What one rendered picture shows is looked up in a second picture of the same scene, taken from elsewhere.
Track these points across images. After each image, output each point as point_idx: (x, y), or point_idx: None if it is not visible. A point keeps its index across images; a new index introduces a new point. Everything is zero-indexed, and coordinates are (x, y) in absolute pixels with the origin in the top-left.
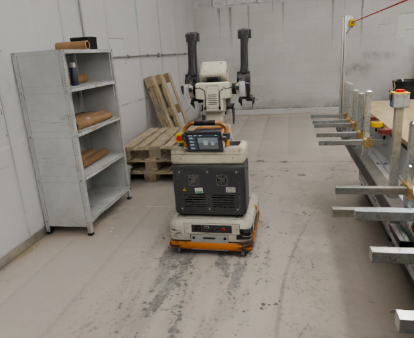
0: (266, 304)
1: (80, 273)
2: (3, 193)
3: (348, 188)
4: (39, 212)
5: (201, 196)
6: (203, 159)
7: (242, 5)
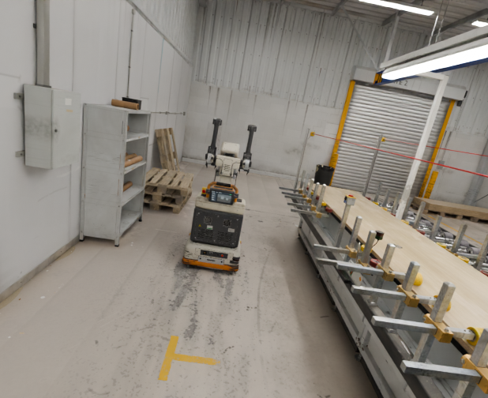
0: (250, 307)
1: (116, 275)
2: (59, 208)
3: (320, 246)
4: (77, 224)
5: (210, 231)
6: (217, 208)
7: (227, 88)
